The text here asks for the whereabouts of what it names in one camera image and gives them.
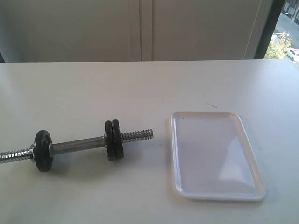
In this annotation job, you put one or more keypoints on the black weight plate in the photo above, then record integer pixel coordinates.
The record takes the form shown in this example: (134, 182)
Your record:
(119, 154)

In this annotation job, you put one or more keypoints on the white plastic tray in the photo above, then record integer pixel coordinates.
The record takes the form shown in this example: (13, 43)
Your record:
(212, 158)

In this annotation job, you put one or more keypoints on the chrome dumbbell bar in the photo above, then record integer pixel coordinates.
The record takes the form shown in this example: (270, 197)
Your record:
(73, 146)

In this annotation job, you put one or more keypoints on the black weight plate right end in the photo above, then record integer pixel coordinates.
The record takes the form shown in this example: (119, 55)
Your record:
(109, 139)

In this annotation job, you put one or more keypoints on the black weight plate end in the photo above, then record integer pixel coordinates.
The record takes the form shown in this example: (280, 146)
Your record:
(109, 139)
(41, 151)

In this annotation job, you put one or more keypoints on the dark window frame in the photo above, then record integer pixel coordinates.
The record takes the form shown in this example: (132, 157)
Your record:
(269, 27)

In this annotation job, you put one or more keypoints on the black weight plate left end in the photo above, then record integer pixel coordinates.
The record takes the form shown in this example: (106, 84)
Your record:
(41, 151)

